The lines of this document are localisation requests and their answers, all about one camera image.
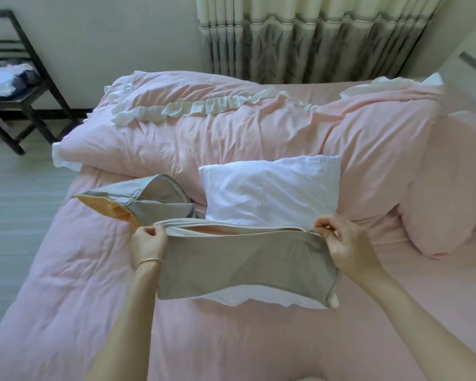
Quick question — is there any plain pink pillow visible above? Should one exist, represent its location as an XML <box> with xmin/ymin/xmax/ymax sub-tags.
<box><xmin>396</xmin><ymin>114</ymin><xmax>476</xmax><ymax>260</ymax></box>

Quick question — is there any pink duvet with white ruffle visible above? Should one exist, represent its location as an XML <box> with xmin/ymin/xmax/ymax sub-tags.
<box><xmin>51</xmin><ymin>70</ymin><xmax>448</xmax><ymax>235</ymax></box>

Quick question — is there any person's left hand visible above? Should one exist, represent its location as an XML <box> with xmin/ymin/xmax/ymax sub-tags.
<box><xmin>130</xmin><ymin>224</ymin><xmax>170</xmax><ymax>273</ymax></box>

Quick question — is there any folded clothes pile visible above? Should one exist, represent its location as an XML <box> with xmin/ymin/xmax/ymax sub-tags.
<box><xmin>0</xmin><ymin>62</ymin><xmax>43</xmax><ymax>99</ymax></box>

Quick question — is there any person's right forearm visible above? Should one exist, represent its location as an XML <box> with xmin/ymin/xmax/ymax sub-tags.
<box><xmin>352</xmin><ymin>260</ymin><xmax>476</xmax><ymax>381</ymax></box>

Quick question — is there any black metal rack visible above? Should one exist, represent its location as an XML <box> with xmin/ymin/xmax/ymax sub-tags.
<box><xmin>0</xmin><ymin>9</ymin><xmax>79</xmax><ymax>157</ymax></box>

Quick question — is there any white headboard with grey stripe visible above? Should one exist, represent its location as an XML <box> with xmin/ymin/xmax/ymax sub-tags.
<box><xmin>435</xmin><ymin>11</ymin><xmax>476</xmax><ymax>116</ymax></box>

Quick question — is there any pink bed sheet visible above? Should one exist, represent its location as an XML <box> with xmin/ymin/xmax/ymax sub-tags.
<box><xmin>0</xmin><ymin>78</ymin><xmax>476</xmax><ymax>381</ymax></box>

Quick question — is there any grey-green cushion cover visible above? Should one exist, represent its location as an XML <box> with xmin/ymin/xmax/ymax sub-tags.
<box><xmin>71</xmin><ymin>174</ymin><xmax>208</xmax><ymax>231</ymax></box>
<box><xmin>152</xmin><ymin>217</ymin><xmax>343</xmax><ymax>311</ymax></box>

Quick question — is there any cream and grey patterned curtain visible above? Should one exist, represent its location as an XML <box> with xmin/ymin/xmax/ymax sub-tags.
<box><xmin>194</xmin><ymin>0</ymin><xmax>448</xmax><ymax>87</ymax></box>

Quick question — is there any person's left forearm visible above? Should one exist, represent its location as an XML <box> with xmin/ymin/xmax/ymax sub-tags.
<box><xmin>85</xmin><ymin>260</ymin><xmax>164</xmax><ymax>381</ymax></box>

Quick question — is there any white cushion insert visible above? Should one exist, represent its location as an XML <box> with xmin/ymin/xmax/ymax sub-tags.
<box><xmin>198</xmin><ymin>154</ymin><xmax>343</xmax><ymax>311</ymax></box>

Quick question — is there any person's right hand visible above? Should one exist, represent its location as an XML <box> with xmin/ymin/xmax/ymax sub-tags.
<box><xmin>312</xmin><ymin>213</ymin><xmax>385</xmax><ymax>281</ymax></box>

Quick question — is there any thin gold bracelet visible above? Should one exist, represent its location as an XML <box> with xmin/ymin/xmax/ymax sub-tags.
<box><xmin>133</xmin><ymin>256</ymin><xmax>164</xmax><ymax>271</ymax></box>

